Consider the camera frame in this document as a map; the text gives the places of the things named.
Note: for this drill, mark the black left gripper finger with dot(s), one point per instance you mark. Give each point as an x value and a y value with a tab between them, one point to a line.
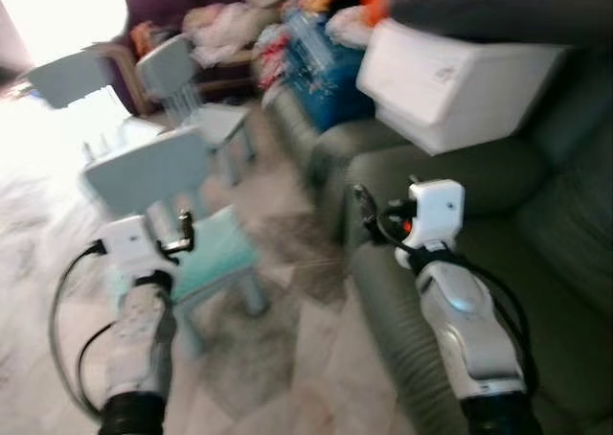
187	224

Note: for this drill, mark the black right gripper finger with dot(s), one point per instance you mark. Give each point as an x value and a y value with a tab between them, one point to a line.
364	205

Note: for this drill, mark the green leather sofa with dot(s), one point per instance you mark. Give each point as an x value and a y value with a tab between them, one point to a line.
556	253

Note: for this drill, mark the mint green seat cushion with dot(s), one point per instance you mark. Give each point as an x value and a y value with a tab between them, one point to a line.
220	248

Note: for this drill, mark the light blue child chair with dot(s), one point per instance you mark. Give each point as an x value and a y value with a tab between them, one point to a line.
172	66
144	171
72	79

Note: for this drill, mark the blue storage box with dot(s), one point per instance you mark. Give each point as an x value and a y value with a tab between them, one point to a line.
326	80

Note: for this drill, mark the white storage box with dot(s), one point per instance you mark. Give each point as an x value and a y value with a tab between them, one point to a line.
450	90

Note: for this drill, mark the pile of clothes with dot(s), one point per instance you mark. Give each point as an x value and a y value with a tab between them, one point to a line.
225	33

